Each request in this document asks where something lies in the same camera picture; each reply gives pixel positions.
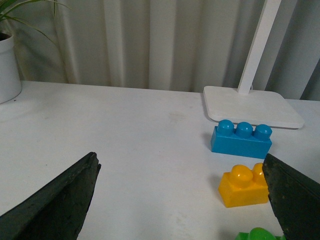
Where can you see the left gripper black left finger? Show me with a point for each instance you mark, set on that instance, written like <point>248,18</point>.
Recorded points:
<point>58,210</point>

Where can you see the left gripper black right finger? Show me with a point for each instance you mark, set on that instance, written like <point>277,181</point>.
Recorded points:
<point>294,198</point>

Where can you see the yellow two-stud block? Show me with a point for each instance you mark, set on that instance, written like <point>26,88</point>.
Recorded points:
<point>243,186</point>

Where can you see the green two-stud block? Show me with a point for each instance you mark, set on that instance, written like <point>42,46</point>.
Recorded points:
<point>258,233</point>

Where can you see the blue three-stud block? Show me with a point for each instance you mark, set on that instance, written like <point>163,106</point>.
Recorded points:
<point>241,140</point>

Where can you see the white desk lamp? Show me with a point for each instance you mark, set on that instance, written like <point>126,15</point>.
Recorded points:
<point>242,104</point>

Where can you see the white plant pot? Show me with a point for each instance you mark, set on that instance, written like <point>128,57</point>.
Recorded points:
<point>10,83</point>

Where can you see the grey pleated curtain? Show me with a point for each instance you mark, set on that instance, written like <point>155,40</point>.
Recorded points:
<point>178,45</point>

